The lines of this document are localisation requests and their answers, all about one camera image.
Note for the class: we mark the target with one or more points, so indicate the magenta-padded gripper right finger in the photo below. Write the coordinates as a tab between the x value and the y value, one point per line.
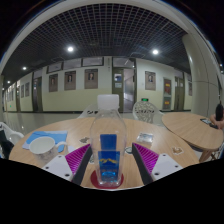
165	166

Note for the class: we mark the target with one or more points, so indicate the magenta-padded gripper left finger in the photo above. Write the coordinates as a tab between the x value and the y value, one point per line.
58	166

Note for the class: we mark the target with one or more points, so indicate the clear blue-labelled water bottle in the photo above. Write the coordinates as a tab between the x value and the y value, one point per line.
108	133

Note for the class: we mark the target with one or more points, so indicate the small white paper slip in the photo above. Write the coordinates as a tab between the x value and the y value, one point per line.
72	148

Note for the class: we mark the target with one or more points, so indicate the white ceramic mug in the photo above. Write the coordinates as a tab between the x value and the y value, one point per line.
43	148

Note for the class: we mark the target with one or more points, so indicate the flat round red coaster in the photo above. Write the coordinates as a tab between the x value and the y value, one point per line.
94	182

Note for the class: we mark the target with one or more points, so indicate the small round bottle cap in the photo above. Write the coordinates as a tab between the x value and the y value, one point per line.
128	150

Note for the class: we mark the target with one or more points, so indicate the round wooden side table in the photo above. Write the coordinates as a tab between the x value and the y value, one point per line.
190	128

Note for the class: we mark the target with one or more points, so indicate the white lattice-back chair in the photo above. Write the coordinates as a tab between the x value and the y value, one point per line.
146	111

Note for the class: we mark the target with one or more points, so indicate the flat black device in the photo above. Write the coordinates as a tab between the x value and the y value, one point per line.
208	122

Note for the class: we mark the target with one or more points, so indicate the green exit sign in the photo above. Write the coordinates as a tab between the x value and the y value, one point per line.
144	99

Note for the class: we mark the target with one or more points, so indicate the dark wooden door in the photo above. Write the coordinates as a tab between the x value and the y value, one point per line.
179	95
37	95

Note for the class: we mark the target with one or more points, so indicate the person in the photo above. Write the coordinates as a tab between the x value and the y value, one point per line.
219	115

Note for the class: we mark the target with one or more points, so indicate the dark-framed open door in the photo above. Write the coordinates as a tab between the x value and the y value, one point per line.
129	90

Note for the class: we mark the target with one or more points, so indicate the round ceiling lights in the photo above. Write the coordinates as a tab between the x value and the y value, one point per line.
70	49

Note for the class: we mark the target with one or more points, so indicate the framed wall portraits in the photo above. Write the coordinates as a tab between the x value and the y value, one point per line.
91	79

